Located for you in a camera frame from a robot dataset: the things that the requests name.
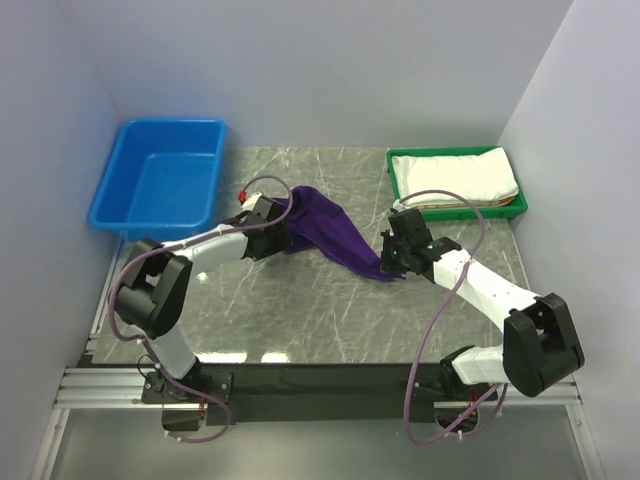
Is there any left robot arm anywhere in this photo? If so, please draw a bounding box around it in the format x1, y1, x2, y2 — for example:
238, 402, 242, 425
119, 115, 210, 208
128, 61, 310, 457
112, 193, 293, 402

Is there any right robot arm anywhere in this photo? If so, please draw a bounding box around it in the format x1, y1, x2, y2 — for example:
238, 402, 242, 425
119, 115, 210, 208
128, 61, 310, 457
381, 209, 585, 399

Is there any white towel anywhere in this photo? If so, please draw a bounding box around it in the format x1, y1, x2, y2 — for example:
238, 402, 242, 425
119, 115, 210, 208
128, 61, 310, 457
391, 147, 520, 210

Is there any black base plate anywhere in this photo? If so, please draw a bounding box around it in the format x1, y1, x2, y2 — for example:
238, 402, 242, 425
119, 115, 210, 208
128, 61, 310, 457
140, 363, 499, 432

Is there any blue plastic bin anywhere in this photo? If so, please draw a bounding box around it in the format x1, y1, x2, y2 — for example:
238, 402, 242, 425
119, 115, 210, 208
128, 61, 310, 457
89, 118, 227, 242

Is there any aluminium mounting rail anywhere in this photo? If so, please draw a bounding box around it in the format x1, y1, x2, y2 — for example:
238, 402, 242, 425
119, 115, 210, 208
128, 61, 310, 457
53, 363, 584, 410

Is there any purple towel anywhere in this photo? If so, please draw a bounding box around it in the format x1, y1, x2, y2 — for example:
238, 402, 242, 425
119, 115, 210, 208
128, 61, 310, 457
285, 186, 403, 281

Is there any orange Doraemon towel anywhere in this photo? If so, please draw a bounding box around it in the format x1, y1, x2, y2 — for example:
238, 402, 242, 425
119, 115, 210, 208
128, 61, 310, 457
403, 196, 515, 210

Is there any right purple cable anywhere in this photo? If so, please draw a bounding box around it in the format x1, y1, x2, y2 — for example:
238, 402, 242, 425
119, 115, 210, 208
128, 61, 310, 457
397, 188, 509, 445

